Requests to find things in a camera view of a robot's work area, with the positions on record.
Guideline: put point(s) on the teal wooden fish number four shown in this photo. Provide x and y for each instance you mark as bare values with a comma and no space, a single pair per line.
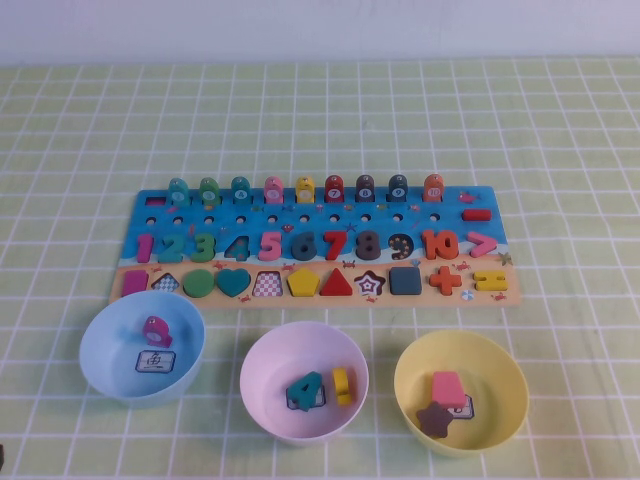
241,191

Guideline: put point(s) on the pink wooden number five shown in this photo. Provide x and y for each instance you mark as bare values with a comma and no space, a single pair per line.
270,247

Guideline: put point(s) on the green wooden number three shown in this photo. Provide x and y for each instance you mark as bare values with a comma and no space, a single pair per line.
206,248

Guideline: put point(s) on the green checked tablecloth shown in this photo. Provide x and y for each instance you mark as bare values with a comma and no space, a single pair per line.
320,125

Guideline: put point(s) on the pink plastic bowl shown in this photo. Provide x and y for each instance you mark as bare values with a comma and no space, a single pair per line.
280,350

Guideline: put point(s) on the pink wooden fish piece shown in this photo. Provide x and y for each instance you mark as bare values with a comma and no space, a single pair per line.
274,190

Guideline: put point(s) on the light blue plastic bowl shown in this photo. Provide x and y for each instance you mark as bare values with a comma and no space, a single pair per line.
105,370

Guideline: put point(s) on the dark blue wooden square piece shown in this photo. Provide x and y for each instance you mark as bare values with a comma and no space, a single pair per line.
405,281

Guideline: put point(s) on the magenta wooden number one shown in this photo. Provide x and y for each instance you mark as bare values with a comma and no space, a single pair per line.
145,248

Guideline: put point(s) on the magenta wooden rectangle piece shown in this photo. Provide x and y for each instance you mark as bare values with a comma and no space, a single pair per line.
134,284

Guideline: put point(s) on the dark teal wooden fish piece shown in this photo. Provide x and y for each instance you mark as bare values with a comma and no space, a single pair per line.
398,188

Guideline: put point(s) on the yellow plastic bowl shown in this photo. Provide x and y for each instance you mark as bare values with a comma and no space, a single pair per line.
495,380

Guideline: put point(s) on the paper label with fish character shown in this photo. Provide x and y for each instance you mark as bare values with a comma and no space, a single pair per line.
156,362

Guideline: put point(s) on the orange wooden plus sign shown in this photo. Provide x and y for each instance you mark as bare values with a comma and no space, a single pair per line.
445,280

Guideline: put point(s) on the yellow wooden pentagon piece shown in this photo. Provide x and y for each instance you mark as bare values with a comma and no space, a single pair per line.
303,282

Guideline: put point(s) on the colourful wooden puzzle board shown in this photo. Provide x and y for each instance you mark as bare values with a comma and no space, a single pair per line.
320,220

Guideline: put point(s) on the brown wooden fish piece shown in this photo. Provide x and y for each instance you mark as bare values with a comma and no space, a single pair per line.
365,189

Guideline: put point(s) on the red wooden number seven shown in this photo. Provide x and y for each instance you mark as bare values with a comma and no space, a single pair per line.
335,247

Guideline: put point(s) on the orange wooden fish piece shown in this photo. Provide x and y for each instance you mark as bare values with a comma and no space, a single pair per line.
434,187

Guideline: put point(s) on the pink wooden greater-than sign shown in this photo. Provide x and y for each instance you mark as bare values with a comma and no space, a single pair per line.
489,244

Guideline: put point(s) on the dark blue wooden number six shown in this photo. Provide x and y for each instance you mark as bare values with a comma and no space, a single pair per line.
302,250

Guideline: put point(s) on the yellow wooden equals sign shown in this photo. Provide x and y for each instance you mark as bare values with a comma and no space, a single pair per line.
479,281

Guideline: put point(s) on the teal wooden fish number two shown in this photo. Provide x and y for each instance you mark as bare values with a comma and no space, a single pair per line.
178,192

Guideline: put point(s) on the yellow wooden fish piece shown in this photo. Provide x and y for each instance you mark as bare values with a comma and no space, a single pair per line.
305,190

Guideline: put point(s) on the green wooden fish piece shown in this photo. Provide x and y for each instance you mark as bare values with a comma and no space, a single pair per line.
209,192

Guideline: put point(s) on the red wooden minus sign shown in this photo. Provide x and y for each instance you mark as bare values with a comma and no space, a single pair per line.
477,215

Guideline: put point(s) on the brown wooden number eight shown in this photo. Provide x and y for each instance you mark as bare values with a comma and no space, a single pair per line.
368,246

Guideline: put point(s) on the yellow wooden number piece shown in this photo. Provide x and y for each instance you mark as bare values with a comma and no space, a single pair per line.
342,386

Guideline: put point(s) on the magenta wooden fish piece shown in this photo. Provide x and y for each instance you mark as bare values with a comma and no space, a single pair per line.
156,332

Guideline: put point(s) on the green wooden circle piece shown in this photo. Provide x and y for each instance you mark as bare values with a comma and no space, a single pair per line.
198,283

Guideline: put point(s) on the red wooden fish piece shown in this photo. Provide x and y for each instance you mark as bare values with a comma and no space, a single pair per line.
334,189

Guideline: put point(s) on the brown wooden star piece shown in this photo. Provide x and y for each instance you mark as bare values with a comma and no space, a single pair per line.
434,419

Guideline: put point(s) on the orange wooden number ten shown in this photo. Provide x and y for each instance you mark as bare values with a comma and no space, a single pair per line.
431,245

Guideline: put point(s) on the teal wooden heart piece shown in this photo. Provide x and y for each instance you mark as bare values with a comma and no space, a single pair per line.
233,281

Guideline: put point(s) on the pink wooden trapezoid piece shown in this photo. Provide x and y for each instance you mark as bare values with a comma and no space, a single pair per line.
448,387

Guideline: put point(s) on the red wooden triangle piece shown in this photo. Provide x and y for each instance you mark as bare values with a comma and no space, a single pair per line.
338,286

